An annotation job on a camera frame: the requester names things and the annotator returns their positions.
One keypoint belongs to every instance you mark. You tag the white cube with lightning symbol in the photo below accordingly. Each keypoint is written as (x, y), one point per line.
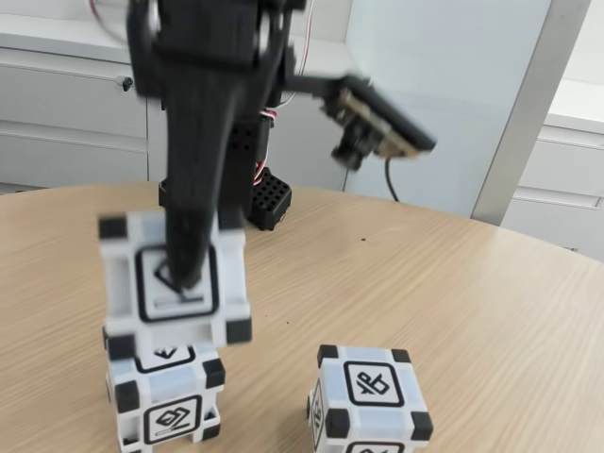
(226, 283)

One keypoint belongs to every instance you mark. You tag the white cube with crossed symbol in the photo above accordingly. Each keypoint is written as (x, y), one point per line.
(373, 415)

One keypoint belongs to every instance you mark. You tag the cabinet key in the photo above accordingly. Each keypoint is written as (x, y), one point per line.
(126, 84)

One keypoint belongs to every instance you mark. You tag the white cube with house symbol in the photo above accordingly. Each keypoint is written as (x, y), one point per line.
(165, 377)

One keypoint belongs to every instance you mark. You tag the gripper camera module with mount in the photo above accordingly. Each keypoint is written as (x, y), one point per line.
(377, 122)

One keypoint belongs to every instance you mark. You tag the grey metal post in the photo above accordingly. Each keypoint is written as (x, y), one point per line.
(528, 118)

